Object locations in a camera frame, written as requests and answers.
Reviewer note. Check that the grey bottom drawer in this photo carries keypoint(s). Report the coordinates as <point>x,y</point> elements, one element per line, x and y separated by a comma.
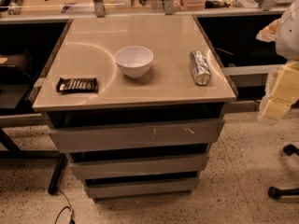
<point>142,188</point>

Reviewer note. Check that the black chair base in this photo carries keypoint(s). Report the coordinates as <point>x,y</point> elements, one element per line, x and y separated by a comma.
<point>283,192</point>

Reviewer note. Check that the grey drawer cabinet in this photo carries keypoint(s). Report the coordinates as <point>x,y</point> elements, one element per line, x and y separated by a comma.
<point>135,103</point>

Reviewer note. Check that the grey drawer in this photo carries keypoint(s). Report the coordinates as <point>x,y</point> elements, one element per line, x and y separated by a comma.
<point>142,188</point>
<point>136,135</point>
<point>136,167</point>

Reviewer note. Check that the black table leg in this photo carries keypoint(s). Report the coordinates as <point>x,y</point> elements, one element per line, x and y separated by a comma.
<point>58,170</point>

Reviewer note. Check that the black snack bar wrapper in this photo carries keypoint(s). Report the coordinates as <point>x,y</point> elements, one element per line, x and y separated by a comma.
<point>74,85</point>

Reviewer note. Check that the silver soda can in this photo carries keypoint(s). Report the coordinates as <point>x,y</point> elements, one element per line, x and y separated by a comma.
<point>199,68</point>

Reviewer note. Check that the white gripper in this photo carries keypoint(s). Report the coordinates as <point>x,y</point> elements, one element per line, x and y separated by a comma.
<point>289,36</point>

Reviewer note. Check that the grey middle drawer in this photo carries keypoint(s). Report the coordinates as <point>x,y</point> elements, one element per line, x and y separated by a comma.
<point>136,167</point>

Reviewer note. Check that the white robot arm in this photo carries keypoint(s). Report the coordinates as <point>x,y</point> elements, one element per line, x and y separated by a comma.
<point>284,32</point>

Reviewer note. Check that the grey top drawer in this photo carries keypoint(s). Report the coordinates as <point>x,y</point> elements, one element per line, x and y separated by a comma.
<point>136,135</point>

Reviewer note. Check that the white bowl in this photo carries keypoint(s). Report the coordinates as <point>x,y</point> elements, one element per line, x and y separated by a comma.
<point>134,61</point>

